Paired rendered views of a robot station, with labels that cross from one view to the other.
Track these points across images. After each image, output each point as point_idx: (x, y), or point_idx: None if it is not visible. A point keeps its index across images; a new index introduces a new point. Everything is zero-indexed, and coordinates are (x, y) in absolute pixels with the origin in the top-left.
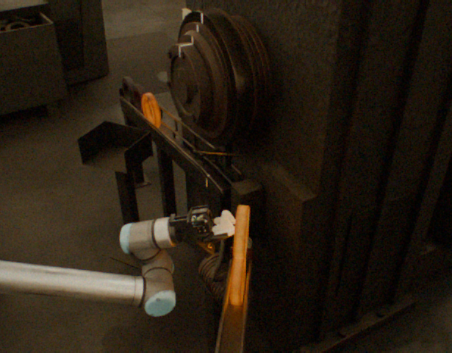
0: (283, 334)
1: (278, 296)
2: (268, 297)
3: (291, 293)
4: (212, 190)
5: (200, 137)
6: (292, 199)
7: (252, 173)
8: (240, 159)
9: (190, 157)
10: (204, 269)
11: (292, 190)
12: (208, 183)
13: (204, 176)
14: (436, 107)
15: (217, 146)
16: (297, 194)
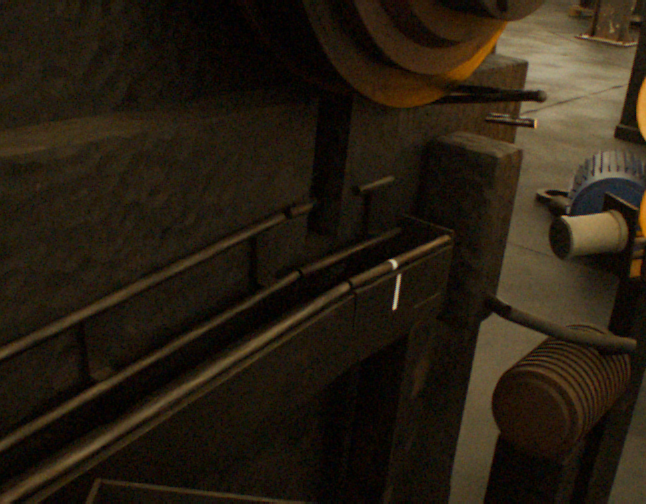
0: (447, 464)
1: (449, 387)
2: (421, 442)
3: (479, 325)
4: (418, 286)
5: (170, 271)
6: (512, 82)
7: (417, 136)
8: (379, 136)
9: (287, 320)
10: (588, 394)
11: (507, 62)
12: (404, 283)
13: (389, 281)
14: None
15: (272, 203)
16: (516, 61)
